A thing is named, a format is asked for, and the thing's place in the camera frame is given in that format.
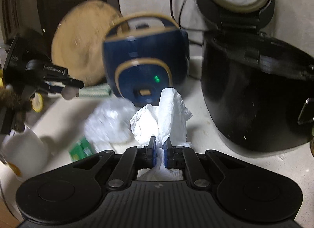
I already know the black rice cooker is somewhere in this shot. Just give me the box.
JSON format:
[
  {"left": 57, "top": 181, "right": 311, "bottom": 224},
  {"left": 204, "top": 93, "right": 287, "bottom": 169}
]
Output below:
[{"left": 190, "top": 0, "right": 314, "bottom": 153}]

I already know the blue rice cooker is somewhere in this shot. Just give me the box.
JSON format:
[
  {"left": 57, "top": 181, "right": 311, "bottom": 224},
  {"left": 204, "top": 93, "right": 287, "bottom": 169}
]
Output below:
[{"left": 102, "top": 13, "right": 190, "bottom": 107}]

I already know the green snack packet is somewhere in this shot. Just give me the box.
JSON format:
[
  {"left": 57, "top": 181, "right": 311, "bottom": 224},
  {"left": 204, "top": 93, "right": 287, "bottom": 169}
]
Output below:
[{"left": 69, "top": 137, "right": 95, "bottom": 162}]

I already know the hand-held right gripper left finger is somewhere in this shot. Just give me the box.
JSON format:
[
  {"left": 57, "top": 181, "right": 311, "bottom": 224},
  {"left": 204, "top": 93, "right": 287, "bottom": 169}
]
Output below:
[{"left": 71, "top": 136, "right": 157, "bottom": 189}]

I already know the white paper towel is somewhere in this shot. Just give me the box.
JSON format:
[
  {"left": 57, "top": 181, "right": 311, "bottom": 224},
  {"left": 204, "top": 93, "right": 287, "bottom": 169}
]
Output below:
[{"left": 129, "top": 87, "right": 193, "bottom": 182}]

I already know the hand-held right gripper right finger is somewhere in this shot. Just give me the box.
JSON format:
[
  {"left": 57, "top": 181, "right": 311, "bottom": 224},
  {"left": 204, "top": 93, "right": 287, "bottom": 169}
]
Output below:
[{"left": 163, "top": 137, "right": 242, "bottom": 189}]

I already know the person's left hand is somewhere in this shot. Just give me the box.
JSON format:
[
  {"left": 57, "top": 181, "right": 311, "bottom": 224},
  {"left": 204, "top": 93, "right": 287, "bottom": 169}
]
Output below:
[{"left": 0, "top": 84, "right": 33, "bottom": 134}]

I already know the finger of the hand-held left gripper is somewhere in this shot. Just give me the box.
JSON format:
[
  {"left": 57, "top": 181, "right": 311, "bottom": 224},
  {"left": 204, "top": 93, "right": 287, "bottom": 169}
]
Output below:
[
  {"left": 37, "top": 83, "right": 66, "bottom": 95},
  {"left": 64, "top": 76, "right": 85, "bottom": 89}
]

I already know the black kitchen appliance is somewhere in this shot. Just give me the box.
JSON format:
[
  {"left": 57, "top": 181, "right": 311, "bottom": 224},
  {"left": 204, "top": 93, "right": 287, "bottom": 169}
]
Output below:
[{"left": 297, "top": 97, "right": 314, "bottom": 126}]

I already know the clear plastic bag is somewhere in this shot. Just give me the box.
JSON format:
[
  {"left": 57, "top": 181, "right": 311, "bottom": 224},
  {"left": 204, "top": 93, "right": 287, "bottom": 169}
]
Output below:
[{"left": 85, "top": 98, "right": 138, "bottom": 151}]

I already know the round wooden cutting board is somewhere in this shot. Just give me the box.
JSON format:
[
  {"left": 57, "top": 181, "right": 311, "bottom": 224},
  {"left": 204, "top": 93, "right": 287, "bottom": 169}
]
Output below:
[{"left": 51, "top": 0, "right": 123, "bottom": 87}]

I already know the green striped cloth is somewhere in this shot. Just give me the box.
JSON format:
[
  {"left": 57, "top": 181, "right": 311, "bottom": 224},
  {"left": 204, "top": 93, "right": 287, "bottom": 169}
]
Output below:
[{"left": 78, "top": 85, "right": 113, "bottom": 98}]

